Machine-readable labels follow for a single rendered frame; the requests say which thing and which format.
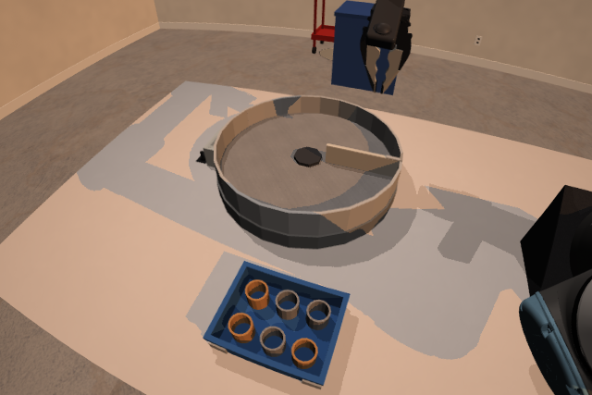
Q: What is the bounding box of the blue open crate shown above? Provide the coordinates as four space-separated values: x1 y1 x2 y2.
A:
203 261 350 389

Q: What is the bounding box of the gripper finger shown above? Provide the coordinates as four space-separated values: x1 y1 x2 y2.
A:
381 33 413 94
360 26 381 93

